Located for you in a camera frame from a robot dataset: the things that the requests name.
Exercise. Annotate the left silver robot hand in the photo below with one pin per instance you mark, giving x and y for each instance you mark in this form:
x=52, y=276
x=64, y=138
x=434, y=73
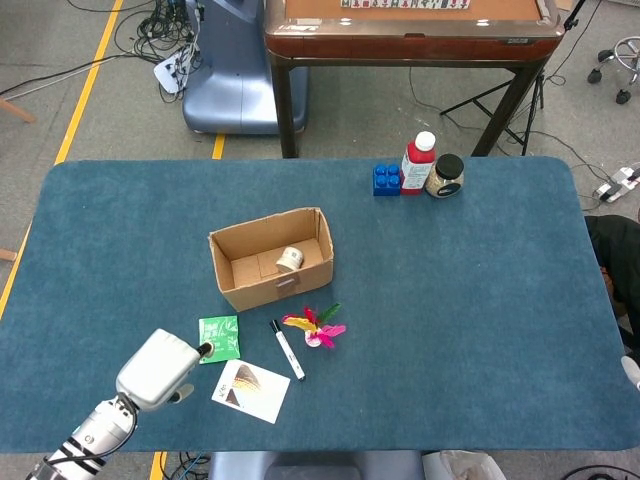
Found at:
x=155, y=370

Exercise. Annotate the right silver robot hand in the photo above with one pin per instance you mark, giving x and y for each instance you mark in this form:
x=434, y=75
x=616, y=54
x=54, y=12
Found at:
x=632, y=372

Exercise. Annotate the green tea bag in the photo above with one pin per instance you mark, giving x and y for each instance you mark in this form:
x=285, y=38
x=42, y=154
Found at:
x=222, y=335

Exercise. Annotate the white printed card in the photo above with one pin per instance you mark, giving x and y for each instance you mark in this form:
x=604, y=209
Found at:
x=260, y=395

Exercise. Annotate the black white marker pen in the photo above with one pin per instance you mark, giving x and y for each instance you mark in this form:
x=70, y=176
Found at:
x=287, y=350

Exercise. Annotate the white plastic jar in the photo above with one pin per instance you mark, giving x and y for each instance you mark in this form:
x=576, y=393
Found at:
x=290, y=259

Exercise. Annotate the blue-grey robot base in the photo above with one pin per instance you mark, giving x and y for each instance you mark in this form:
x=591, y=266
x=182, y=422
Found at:
x=240, y=90

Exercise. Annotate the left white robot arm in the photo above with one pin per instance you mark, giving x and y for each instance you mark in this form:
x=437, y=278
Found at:
x=90, y=440

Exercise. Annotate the open cardboard box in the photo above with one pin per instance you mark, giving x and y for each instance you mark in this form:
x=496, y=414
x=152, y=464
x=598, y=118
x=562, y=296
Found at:
x=250, y=292

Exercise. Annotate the feather shuttlecock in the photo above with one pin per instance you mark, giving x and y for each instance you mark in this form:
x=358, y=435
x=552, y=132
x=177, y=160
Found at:
x=320, y=332

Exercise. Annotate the clear plastic bag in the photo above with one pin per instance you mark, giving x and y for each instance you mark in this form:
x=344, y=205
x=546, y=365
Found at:
x=460, y=467

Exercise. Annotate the person in dark clothes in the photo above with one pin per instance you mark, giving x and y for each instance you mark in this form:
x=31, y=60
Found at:
x=620, y=250

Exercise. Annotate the white floor power strip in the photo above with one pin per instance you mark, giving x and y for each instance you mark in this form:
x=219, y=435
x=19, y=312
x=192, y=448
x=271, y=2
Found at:
x=627, y=176
x=609, y=192

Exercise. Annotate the grey robot torso base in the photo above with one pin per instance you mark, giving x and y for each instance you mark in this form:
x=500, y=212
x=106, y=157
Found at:
x=310, y=467

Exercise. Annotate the blue table mat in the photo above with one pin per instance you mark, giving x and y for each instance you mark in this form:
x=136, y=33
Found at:
x=450, y=300

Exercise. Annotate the glass jar black lid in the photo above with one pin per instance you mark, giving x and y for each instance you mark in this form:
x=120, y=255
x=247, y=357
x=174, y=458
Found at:
x=445, y=180

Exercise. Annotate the black tripod stand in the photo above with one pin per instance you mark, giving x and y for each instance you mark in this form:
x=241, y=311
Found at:
x=539, y=92

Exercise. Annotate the red juice bottle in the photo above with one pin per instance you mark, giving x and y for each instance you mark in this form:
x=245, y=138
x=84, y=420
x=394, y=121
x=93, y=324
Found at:
x=415, y=170

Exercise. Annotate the blue building block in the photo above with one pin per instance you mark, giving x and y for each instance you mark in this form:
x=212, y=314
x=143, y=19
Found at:
x=386, y=182

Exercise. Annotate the white power strip with plugs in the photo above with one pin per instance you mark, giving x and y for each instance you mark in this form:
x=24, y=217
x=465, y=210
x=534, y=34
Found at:
x=170, y=72

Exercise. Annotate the chrome rolling stool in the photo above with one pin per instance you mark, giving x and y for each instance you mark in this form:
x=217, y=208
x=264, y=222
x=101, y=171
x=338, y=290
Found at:
x=595, y=76

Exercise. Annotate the brown mahjong table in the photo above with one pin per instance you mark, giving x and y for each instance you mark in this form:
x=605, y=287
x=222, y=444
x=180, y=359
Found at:
x=400, y=45

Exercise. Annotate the mahjong tile row faces showing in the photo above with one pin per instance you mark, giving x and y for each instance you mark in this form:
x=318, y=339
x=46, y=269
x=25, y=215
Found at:
x=400, y=4

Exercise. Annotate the wooden frame foot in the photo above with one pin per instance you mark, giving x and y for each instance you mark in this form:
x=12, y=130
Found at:
x=7, y=255

